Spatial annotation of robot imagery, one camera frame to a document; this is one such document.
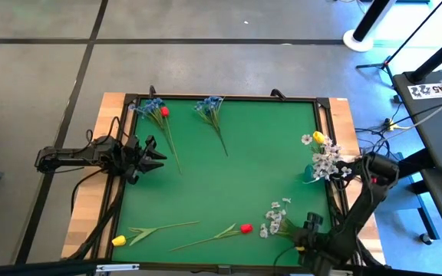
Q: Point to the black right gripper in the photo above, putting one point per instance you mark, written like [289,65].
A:
[313,235]

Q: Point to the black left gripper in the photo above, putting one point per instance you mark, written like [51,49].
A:
[130,161]

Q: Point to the white artificial flower bunch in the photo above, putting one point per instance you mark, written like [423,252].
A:
[274,226]
[326,165]

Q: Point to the red artificial tulip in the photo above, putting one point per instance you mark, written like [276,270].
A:
[246,228]
[165,111]

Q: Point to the blue artificial flower bunch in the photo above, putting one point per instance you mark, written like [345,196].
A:
[150,106]
[209,105]

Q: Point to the teal textured glass vase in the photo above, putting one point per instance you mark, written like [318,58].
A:
[308,174]

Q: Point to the yellow artificial tulip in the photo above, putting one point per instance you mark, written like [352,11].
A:
[318,137]
[119,240]

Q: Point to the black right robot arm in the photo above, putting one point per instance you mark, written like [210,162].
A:
[359,214]

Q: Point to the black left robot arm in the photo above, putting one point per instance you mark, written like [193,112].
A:
[71,155]

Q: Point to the black clamp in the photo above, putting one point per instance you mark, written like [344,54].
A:
[278,93]
[152,92]

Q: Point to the green table mat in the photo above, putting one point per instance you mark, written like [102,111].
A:
[251,172]

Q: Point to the black caster wheel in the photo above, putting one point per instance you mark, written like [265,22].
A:
[425,238]

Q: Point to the yellow plug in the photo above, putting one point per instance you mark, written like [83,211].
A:
[390,125]

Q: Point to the black crossbar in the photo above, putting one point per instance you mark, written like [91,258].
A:
[33,268]

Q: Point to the white printed label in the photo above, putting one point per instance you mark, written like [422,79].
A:
[422,91]

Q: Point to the thin black tripod stand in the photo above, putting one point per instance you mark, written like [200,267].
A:
[386,61]

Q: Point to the slanted pole with round base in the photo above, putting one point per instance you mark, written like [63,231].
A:
[359,40]

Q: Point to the thick black slanted pole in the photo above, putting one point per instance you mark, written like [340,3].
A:
[439,55]

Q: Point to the black metal table frame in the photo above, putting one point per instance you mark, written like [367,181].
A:
[225,97]

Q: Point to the silver metal bracket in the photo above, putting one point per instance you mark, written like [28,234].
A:
[117,267]

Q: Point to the black desk leg frame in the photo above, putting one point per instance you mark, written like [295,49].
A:
[424,158]

